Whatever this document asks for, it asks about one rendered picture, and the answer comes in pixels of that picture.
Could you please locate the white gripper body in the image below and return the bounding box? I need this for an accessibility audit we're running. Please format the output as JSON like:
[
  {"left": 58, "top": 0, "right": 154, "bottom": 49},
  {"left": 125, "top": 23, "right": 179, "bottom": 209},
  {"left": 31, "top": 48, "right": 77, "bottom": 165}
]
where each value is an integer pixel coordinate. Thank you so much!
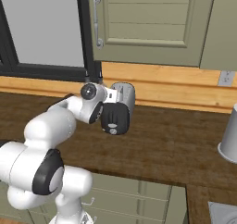
[{"left": 80, "top": 81, "right": 108, "bottom": 104}]

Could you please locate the black framed window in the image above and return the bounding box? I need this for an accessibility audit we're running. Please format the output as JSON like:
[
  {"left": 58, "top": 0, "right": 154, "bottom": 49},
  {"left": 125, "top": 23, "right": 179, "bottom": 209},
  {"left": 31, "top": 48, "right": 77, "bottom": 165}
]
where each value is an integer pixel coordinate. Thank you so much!
[{"left": 0, "top": 0, "right": 103, "bottom": 82}]

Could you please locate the olive green cupboard door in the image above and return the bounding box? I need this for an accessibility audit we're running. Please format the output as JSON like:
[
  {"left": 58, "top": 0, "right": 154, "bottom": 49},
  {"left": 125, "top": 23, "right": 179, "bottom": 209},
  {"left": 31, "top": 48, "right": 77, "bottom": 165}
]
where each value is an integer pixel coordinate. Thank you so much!
[{"left": 87, "top": 0, "right": 218, "bottom": 68}]

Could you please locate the olive green drawer front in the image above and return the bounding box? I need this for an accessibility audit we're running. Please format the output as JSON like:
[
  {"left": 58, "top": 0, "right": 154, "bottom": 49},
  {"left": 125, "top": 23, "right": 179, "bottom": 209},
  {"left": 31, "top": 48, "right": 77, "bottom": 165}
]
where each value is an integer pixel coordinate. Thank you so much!
[
  {"left": 81, "top": 188, "right": 170, "bottom": 224},
  {"left": 91, "top": 172, "right": 173, "bottom": 202}
]

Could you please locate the plain olive green cupboard panel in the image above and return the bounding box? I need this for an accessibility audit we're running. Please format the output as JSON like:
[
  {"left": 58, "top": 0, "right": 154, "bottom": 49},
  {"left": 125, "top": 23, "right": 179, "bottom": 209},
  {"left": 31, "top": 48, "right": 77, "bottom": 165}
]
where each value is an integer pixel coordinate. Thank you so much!
[{"left": 199, "top": 0, "right": 237, "bottom": 72}]

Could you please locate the narrow olive green cupboard front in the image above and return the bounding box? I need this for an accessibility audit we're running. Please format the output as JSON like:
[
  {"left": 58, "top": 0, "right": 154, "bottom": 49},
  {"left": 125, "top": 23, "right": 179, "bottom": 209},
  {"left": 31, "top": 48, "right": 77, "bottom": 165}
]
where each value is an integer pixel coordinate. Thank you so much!
[{"left": 164, "top": 184, "right": 189, "bottom": 224}]

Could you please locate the grey tapered container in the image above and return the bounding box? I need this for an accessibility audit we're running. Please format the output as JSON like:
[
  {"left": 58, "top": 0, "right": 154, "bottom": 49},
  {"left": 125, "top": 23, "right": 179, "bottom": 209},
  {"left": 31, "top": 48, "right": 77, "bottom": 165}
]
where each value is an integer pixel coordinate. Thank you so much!
[{"left": 217, "top": 103, "right": 237, "bottom": 165}]

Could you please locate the grey sink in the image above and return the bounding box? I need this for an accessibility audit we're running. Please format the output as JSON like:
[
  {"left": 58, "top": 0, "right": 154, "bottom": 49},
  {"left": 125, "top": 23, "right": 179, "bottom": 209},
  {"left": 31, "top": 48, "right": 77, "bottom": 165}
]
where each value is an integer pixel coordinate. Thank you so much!
[{"left": 207, "top": 201, "right": 237, "bottom": 224}]

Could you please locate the silver cupboard door handle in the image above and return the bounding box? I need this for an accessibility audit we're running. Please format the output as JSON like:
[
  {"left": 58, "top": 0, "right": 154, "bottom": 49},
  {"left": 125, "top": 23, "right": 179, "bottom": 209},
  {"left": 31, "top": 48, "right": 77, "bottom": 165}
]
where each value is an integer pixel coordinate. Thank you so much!
[{"left": 92, "top": 0, "right": 105, "bottom": 50}]

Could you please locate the grey wall socket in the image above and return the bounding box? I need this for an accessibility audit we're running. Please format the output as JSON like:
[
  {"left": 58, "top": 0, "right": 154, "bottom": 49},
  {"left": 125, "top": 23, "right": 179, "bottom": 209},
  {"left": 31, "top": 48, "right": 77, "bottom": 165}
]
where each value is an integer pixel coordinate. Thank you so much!
[{"left": 218, "top": 69, "right": 236, "bottom": 87}]

